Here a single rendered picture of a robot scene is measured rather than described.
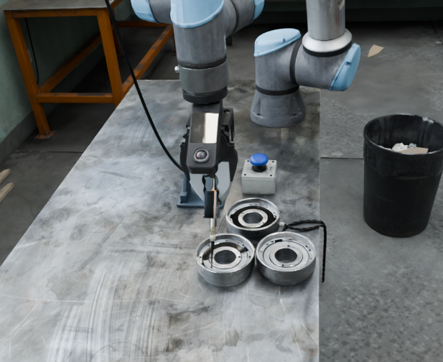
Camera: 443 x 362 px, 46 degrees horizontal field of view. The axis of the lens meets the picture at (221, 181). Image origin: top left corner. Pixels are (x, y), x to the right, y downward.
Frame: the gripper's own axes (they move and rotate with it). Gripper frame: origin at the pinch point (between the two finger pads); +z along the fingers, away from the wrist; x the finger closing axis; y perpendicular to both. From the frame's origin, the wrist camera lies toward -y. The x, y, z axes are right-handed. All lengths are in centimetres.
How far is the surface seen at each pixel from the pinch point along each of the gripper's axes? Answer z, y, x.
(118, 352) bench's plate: 13.0, -23.5, 12.1
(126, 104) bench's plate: 13, 65, 38
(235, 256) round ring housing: 10.8, -2.7, -3.7
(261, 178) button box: 8.9, 19.9, -6.7
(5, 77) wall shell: 53, 184, 153
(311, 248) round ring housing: 10.0, -0.5, -17.2
